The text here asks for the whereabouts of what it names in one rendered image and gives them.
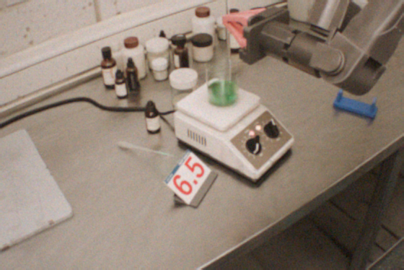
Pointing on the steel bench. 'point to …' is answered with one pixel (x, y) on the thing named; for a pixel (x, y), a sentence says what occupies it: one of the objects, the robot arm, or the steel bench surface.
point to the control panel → (269, 149)
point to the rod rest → (356, 105)
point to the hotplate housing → (218, 139)
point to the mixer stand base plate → (27, 191)
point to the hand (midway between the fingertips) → (227, 19)
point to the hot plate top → (194, 107)
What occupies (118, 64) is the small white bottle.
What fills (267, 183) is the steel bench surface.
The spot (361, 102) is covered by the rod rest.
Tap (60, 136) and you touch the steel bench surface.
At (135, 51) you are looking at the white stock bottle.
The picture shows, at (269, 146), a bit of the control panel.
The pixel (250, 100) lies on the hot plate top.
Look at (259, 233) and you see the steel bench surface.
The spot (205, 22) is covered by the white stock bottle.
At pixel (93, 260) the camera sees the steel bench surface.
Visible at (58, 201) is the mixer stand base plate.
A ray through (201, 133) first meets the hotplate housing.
